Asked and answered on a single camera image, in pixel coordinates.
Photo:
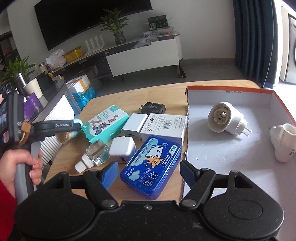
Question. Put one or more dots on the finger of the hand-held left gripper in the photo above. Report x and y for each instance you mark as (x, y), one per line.
(57, 127)

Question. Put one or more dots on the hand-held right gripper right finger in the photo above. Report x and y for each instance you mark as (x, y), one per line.
(186, 173)

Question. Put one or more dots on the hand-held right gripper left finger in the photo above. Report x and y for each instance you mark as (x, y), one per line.
(111, 174)

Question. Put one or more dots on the toothpick jar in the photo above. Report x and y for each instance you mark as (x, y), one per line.
(67, 136)

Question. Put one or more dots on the small white charger cube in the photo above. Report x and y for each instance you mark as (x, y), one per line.
(121, 147)

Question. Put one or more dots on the blue plastic box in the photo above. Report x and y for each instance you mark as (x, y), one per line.
(150, 166)

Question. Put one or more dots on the teal adhesive bandage box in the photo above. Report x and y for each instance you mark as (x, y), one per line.
(104, 122)

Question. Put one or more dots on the white cardboard box orange edges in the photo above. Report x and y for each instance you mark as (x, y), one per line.
(231, 157)

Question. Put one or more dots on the white barcoded box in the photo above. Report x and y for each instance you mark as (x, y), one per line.
(161, 126)

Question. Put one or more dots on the person's left forearm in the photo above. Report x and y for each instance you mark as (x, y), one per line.
(5, 208)

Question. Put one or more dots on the person's left hand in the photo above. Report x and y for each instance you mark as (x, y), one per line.
(8, 166)

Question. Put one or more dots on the purple box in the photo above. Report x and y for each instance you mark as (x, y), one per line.
(31, 104)

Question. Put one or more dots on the steel thermos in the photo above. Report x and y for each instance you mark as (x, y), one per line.
(21, 83)

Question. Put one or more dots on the white paper cup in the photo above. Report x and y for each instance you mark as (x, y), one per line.
(32, 88)

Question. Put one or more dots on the blue plastic bag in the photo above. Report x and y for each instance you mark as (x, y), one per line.
(83, 97)

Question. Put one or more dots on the black box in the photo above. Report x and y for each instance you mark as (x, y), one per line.
(46, 85)

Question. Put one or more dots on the leafy green plant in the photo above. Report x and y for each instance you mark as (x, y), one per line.
(13, 69)

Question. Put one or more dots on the white and yellow carton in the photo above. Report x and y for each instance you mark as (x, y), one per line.
(81, 83)

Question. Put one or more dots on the white charger adapter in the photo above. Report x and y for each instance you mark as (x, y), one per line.
(134, 124)

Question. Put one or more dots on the dark shelf unit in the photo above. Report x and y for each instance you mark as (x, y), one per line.
(8, 51)

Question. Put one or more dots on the white plastic bag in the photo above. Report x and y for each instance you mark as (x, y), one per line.
(55, 60)

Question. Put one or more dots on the white plug-in mosquito heater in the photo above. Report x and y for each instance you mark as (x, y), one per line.
(281, 143)
(231, 118)

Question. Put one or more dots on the yellow box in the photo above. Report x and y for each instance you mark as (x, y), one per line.
(74, 54)

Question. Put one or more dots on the white router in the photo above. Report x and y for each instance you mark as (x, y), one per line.
(92, 49)

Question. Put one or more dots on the black roll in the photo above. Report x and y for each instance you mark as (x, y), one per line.
(184, 73)

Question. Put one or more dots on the potted plant in dark vase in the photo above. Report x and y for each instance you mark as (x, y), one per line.
(119, 37)

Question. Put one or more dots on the white television cabinet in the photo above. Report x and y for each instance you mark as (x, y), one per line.
(143, 55)

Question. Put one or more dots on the black television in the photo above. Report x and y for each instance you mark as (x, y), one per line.
(92, 18)

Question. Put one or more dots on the grey plastic bag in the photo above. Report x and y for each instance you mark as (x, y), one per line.
(145, 42)

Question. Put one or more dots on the clear plastic organizer box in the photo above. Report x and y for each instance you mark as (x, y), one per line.
(161, 31)

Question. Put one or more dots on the dark green box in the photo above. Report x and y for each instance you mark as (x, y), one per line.
(157, 22)

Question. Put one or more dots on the dark blue curtain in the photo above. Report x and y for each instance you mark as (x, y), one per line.
(254, 34)

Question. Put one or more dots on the washing machine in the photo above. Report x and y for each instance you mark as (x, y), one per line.
(290, 58)

